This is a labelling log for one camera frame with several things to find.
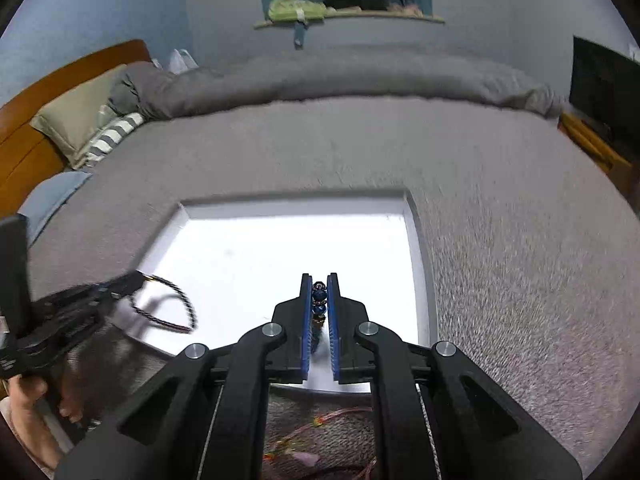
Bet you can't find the dark braided cord bracelet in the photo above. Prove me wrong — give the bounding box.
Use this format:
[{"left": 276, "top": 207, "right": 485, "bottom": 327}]
[{"left": 130, "top": 272, "right": 197, "bottom": 334}]

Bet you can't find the wooden headboard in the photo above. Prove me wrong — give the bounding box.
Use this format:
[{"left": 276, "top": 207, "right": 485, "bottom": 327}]
[{"left": 0, "top": 39, "right": 154, "bottom": 221}]

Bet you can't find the pink cord bracelet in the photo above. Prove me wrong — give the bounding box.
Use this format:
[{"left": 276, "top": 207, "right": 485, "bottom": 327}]
[{"left": 262, "top": 406, "right": 377, "bottom": 479}]

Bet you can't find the grey bed blanket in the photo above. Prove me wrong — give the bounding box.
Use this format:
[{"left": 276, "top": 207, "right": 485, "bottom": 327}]
[{"left": 27, "top": 95, "right": 632, "bottom": 480}]

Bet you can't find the beige pillow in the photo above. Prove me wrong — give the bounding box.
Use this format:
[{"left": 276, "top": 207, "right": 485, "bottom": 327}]
[{"left": 31, "top": 64, "right": 129, "bottom": 169}]

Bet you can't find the light blue pillow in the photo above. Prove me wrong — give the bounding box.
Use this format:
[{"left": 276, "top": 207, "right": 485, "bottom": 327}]
[{"left": 16, "top": 171, "right": 94, "bottom": 247}]

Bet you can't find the grey duvet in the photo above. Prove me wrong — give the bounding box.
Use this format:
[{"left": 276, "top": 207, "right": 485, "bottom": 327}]
[{"left": 107, "top": 42, "right": 569, "bottom": 122}]

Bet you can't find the black television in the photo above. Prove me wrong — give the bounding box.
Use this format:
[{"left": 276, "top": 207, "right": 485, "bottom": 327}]
[{"left": 569, "top": 35, "right": 640, "bottom": 147}]

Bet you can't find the wooden television stand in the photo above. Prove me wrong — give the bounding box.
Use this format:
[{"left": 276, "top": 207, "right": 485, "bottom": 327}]
[{"left": 558, "top": 112, "right": 634, "bottom": 197}]

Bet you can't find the black cloth item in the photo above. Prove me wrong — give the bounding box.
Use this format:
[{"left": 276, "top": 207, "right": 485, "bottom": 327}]
[{"left": 322, "top": 0, "right": 389, "bottom": 11}]

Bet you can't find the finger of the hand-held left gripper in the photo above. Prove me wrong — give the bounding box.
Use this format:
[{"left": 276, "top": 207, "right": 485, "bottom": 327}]
[
  {"left": 44, "top": 293, "right": 122, "bottom": 347},
  {"left": 36, "top": 270, "right": 145, "bottom": 317}
]

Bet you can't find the striped pillow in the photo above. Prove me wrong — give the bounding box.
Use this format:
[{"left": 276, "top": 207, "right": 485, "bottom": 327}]
[{"left": 81, "top": 112, "right": 146, "bottom": 167}]

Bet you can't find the blue bead bracelet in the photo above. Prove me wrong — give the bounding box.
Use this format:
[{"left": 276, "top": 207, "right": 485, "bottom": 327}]
[{"left": 310, "top": 280, "right": 329, "bottom": 356}]

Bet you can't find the white plastic bag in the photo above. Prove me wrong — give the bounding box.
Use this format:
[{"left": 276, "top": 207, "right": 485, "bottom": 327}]
[{"left": 167, "top": 48, "right": 199, "bottom": 74}]

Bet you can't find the wooden wall shelf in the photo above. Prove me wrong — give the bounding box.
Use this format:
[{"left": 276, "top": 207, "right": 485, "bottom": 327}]
[{"left": 253, "top": 11, "right": 445, "bottom": 30}]

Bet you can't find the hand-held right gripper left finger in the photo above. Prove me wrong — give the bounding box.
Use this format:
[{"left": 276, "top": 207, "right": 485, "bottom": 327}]
[{"left": 54, "top": 273, "right": 313, "bottom": 480}]

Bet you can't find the green cloth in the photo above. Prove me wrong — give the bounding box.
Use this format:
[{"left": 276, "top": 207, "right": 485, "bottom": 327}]
[{"left": 268, "top": 0, "right": 327, "bottom": 21}]

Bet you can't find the person's left forearm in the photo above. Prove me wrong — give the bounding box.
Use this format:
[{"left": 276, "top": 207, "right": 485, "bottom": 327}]
[{"left": 0, "top": 405, "right": 59, "bottom": 479}]

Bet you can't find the grey cardboard box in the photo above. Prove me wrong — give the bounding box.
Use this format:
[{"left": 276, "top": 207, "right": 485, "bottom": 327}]
[{"left": 127, "top": 187, "right": 439, "bottom": 397}]

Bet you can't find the person's left hand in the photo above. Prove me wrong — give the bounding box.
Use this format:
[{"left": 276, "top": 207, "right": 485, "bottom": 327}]
[{"left": 5, "top": 375, "right": 85, "bottom": 442}]

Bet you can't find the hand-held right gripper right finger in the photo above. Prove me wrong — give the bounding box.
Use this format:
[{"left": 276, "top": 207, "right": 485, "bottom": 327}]
[{"left": 326, "top": 273, "right": 585, "bottom": 480}]

